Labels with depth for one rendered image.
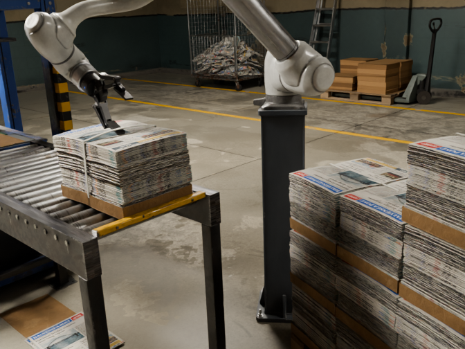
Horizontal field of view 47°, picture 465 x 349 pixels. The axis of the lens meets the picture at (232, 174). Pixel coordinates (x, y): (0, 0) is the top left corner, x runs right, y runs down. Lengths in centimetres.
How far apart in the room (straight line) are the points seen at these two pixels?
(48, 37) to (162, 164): 54
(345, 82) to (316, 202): 647
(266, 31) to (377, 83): 608
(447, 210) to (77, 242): 101
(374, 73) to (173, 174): 646
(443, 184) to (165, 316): 165
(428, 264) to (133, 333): 151
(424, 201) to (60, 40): 121
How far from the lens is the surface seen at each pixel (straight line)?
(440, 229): 145
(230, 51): 954
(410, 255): 157
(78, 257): 162
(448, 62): 871
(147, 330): 260
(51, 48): 184
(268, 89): 228
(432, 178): 144
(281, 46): 202
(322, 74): 203
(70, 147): 182
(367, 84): 808
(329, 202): 180
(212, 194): 185
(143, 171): 166
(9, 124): 356
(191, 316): 266
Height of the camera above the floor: 142
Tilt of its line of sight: 18 degrees down
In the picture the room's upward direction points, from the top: 2 degrees counter-clockwise
